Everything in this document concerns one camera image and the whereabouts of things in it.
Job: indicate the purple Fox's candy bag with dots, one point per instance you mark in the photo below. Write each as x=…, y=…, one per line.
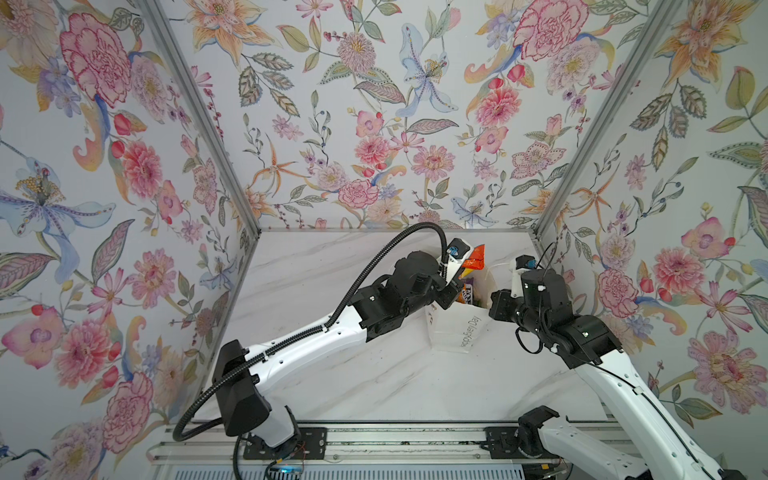
x=467, y=294

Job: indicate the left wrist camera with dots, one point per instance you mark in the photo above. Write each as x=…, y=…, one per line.
x=458, y=252

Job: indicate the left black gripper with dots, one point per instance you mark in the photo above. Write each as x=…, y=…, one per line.
x=446, y=300

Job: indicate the white paper gift bag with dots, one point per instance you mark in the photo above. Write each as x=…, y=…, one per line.
x=458, y=328

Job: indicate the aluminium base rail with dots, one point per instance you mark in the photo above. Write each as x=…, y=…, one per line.
x=347, y=443

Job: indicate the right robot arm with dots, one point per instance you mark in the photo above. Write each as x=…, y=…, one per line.
x=590, y=349

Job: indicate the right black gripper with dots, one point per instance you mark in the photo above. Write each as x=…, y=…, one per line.
x=500, y=299

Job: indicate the aluminium frame post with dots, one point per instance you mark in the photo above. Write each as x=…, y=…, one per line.
x=159, y=24
x=639, y=55

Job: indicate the left aluminium frame post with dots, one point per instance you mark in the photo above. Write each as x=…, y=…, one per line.
x=159, y=24

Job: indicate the right aluminium frame post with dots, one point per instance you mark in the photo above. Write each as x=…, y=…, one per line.
x=639, y=55

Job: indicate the red small snack packet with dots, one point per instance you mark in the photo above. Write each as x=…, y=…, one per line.
x=475, y=262

